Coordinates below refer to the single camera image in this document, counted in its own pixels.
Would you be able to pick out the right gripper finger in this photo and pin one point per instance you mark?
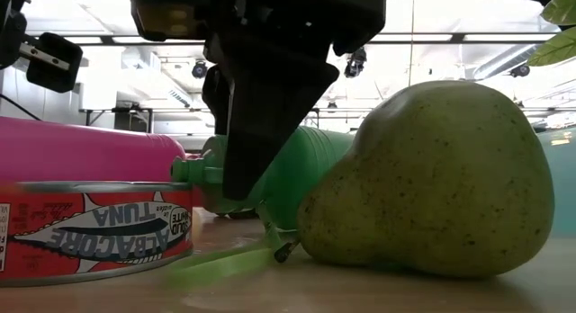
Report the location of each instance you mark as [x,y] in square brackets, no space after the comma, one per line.
[218,97]
[270,115]

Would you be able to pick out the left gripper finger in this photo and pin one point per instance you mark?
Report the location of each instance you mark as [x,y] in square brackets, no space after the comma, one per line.
[49,74]

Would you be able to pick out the green plastic squeeze bottle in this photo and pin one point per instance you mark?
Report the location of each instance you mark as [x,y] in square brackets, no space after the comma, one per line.
[306,169]

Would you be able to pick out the pink plastic squeeze bottle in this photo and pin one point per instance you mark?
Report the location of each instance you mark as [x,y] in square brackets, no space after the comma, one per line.
[90,151]

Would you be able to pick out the green pear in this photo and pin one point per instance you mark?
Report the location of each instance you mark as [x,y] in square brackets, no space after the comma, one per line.
[427,182]

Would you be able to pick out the black ceiling spotlight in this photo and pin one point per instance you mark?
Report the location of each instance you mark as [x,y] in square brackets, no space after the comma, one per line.
[355,61]
[519,70]
[199,70]

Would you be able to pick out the red label tuna can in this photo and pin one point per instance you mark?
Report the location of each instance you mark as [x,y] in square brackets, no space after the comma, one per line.
[90,232]

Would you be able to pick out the black overhead light bar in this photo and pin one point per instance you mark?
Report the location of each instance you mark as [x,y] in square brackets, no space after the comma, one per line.
[459,38]

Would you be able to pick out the green artificial plant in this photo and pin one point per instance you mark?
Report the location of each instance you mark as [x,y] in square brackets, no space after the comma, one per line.
[558,47]

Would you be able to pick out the black background table frame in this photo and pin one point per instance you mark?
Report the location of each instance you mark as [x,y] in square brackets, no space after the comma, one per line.
[135,109]

